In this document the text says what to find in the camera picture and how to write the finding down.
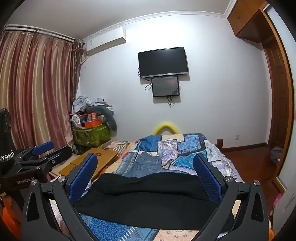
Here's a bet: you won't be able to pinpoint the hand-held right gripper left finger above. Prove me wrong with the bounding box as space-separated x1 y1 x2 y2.
21 153 100 241

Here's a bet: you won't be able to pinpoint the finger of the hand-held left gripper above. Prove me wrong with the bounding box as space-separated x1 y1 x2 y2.
17 146 73 172
13 141 55 163

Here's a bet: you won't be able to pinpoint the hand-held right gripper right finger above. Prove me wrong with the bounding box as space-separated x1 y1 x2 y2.
193 153 270 241

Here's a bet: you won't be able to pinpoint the black pants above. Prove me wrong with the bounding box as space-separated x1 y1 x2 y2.
75 173 236 231

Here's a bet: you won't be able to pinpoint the light wooden board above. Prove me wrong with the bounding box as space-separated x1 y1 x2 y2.
52 154 82 178

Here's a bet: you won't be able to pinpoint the brown wooden board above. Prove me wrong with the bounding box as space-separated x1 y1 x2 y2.
59 148 119 180

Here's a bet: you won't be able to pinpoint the orange bag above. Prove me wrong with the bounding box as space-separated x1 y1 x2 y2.
0 196 22 233

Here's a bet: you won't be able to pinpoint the green patterned storage bag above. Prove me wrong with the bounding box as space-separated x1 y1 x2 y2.
72 124 111 155

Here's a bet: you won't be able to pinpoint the blue patchwork blanket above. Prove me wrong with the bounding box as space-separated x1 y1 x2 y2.
50 133 244 241

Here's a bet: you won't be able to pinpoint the orange box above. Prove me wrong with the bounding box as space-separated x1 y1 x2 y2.
84 120 102 129

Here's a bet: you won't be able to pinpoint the striped pink curtain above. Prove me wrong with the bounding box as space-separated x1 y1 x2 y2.
0 30 84 152

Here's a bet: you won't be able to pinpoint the pile of grey clothes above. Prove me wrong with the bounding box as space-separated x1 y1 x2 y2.
72 95 114 114

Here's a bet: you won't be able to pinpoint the blue jeans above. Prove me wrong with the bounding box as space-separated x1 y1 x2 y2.
124 152 162 178

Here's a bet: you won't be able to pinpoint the grey pillow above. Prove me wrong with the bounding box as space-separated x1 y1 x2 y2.
87 105 118 133

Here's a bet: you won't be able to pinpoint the yellow foam tube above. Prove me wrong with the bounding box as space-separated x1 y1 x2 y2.
153 122 178 135

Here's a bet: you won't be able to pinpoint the grey clothes on floor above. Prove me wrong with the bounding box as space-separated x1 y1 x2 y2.
269 146 284 166

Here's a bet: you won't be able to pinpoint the brown wooden door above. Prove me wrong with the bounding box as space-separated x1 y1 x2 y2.
262 9 292 164

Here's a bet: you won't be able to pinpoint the white air conditioner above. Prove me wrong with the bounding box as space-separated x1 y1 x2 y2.
83 27 127 56

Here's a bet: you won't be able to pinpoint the white curtain rail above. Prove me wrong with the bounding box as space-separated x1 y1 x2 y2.
3 24 77 42

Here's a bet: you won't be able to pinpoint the black wall television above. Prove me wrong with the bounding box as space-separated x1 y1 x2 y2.
138 47 189 79

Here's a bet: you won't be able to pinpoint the wooden wall cabinet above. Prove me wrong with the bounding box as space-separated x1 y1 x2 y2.
227 0 270 43

